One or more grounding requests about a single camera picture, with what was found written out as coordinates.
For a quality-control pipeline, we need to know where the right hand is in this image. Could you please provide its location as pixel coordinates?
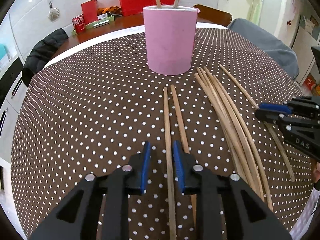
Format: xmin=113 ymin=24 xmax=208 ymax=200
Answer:
xmin=311 ymin=162 xmax=320 ymax=183

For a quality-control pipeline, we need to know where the grey cloth on chair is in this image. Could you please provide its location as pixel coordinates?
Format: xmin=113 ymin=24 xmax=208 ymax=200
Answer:
xmin=227 ymin=18 xmax=299 ymax=79

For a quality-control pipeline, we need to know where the brown wooden chair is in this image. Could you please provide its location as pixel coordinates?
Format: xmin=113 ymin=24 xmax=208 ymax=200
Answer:
xmin=194 ymin=4 xmax=232 ymax=27

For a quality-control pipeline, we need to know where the pink cylindrical utensil holder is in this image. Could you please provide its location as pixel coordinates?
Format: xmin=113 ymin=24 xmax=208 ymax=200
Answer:
xmin=143 ymin=5 xmax=199 ymax=75

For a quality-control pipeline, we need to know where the white black sideboard cabinet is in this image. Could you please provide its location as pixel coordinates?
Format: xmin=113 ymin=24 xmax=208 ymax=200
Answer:
xmin=0 ymin=56 xmax=27 ymax=168

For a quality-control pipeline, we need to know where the black jacket on chair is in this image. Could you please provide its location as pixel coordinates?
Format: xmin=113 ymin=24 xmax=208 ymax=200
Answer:
xmin=22 ymin=28 xmax=68 ymax=87

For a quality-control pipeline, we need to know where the red soda can pack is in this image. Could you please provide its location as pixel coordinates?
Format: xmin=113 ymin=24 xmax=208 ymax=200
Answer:
xmin=72 ymin=14 xmax=86 ymax=34

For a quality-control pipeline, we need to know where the small red box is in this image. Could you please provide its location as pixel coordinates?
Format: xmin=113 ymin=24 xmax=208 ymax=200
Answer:
xmin=81 ymin=0 xmax=98 ymax=25

